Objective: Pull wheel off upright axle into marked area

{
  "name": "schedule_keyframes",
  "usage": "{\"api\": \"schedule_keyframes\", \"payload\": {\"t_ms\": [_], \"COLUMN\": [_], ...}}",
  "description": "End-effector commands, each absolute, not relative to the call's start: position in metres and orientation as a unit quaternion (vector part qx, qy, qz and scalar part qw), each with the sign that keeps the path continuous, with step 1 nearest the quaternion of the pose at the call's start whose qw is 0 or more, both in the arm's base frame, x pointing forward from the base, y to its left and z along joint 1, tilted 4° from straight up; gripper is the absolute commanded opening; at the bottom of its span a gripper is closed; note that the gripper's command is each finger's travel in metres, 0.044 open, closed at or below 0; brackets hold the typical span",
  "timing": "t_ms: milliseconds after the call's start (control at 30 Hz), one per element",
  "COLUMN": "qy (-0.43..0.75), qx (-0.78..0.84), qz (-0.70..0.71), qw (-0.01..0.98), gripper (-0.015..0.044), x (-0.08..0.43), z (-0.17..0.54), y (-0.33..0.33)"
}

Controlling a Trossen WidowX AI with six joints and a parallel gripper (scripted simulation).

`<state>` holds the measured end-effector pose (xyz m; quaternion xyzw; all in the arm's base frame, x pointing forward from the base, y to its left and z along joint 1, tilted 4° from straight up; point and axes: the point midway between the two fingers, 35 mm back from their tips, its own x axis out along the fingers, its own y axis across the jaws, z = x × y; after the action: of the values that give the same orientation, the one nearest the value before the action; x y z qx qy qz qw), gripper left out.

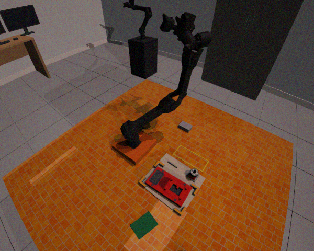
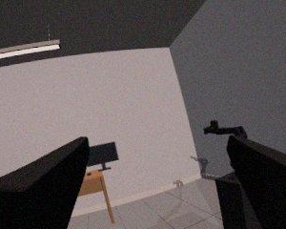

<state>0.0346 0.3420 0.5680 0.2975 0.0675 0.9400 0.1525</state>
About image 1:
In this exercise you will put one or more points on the dark green rectangular mat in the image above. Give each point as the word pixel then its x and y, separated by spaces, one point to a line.
pixel 143 225

